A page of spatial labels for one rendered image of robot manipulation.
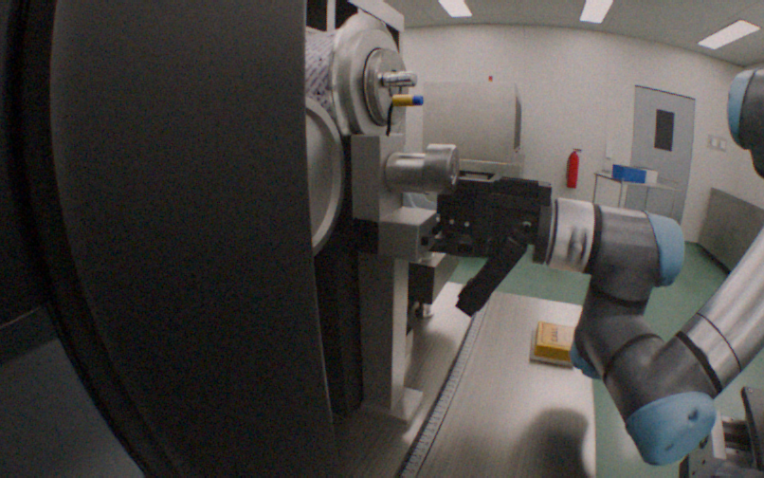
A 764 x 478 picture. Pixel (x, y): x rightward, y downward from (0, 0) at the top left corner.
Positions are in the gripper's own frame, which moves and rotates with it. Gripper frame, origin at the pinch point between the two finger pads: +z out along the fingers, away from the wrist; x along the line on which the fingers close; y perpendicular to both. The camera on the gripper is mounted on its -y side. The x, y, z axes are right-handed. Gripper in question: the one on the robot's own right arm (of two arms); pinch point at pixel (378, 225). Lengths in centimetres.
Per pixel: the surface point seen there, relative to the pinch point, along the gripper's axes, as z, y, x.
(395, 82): -5.9, 15.9, 8.7
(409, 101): -8.6, 13.9, 12.5
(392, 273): -7.0, -0.3, 11.3
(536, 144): -23, -2, -444
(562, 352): -26.6, -17.3, -6.5
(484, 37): 54, 149, -444
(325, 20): 32, 40, -34
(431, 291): -6.2, -9.9, -4.0
